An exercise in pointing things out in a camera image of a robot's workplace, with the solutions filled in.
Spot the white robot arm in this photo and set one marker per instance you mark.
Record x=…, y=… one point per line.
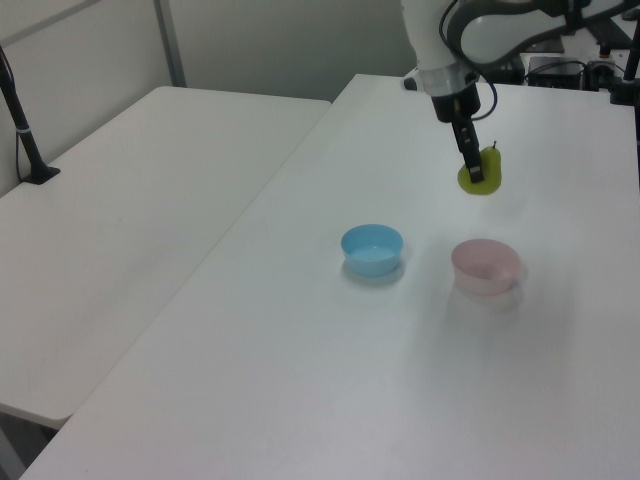
x=430, y=50

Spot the blue bowl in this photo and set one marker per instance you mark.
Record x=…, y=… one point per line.
x=372, y=262

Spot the black camera stand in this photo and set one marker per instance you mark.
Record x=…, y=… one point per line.
x=627, y=70

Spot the black electronics box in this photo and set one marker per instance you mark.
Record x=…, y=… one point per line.
x=552, y=72

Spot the grey partition post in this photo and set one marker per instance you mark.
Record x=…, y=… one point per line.
x=170, y=45

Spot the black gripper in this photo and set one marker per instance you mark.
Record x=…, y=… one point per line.
x=456, y=104

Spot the pink bowl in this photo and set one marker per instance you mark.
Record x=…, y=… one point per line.
x=482, y=280

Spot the white side table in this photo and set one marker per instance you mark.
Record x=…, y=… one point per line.
x=125, y=210

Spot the black pole with clamp base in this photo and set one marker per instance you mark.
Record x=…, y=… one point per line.
x=25, y=140

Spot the green pear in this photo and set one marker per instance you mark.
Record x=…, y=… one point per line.
x=489, y=177

